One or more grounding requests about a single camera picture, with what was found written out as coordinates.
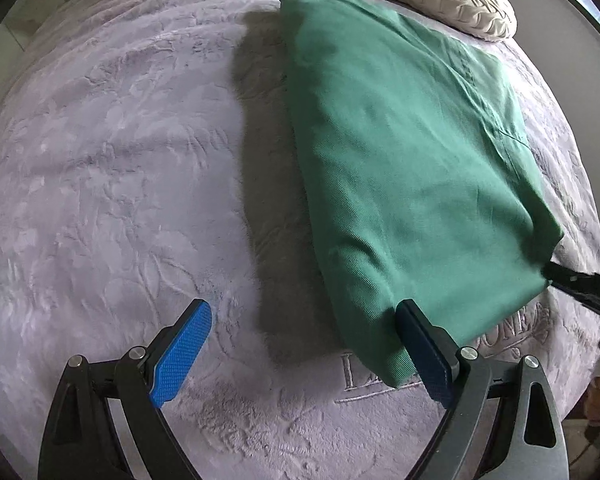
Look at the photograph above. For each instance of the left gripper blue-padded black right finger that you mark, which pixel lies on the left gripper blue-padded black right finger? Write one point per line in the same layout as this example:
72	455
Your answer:
526	439

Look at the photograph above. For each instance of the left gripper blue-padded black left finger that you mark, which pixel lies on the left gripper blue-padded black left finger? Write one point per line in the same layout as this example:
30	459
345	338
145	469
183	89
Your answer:
80	440

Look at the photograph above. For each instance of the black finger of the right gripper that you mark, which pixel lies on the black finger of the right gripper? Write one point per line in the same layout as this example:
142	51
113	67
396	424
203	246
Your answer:
581	286

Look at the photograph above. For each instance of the green garment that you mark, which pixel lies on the green garment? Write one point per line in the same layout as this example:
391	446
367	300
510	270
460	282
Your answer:
420	180

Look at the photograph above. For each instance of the grey embossed plush bedspread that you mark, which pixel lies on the grey embossed plush bedspread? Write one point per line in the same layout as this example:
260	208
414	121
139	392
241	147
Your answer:
145	161

